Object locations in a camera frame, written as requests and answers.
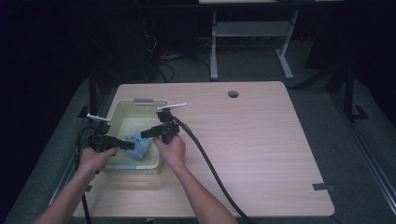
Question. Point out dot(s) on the person's right hand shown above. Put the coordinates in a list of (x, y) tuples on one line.
[(172, 154)]

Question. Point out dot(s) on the pale yellow plastic basket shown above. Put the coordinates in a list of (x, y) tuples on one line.
[(130, 119)]

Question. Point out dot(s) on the person's left hand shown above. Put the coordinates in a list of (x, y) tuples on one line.
[(93, 160)]

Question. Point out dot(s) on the grey tape strip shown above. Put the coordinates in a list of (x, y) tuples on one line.
[(323, 187)]

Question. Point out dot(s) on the white metal desk frame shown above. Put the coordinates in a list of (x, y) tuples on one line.
[(249, 29)]

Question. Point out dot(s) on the aluminium floor rail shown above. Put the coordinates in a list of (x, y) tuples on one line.
[(367, 158)]

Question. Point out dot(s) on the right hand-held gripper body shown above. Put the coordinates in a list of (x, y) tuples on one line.
[(168, 127)]

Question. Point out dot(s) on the black metal stand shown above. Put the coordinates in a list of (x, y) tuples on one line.
[(350, 93), (92, 90)]

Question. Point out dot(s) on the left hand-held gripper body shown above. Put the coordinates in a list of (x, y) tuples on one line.
[(101, 140)]

